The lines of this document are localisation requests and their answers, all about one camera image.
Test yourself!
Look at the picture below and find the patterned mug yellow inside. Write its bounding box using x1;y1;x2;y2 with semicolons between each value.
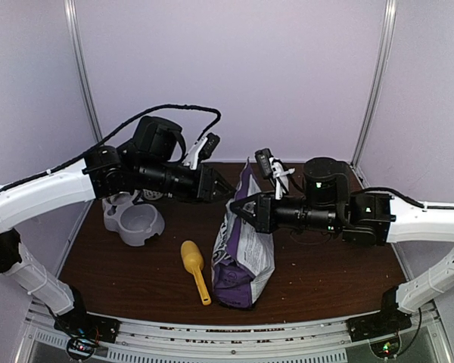
141;189;163;201

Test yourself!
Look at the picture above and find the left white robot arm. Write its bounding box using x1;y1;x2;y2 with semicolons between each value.
0;116;235;336

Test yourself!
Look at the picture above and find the purple pet food bag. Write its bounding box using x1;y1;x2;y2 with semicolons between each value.
211;162;275;310

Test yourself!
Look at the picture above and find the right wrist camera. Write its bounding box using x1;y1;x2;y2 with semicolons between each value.
254;148;295;200

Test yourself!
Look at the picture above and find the yellow plastic scoop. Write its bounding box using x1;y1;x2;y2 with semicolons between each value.
181;240;211;306

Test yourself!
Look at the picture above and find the aluminium frame post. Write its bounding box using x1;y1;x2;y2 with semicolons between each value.
351;0;398;169
64;0;104;142

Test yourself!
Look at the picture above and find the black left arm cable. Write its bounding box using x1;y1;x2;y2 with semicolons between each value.
0;102;222;190

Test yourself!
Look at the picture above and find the grey double pet feeder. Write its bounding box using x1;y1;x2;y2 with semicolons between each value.
101;191;165;247

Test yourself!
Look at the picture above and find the left aluminium frame post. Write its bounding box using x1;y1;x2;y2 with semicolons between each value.
64;0;104;142

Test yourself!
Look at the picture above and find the right aluminium frame post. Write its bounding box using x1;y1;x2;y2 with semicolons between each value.
351;0;398;169

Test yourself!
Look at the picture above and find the front aluminium rail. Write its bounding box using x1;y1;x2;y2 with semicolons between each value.
24;298;446;363

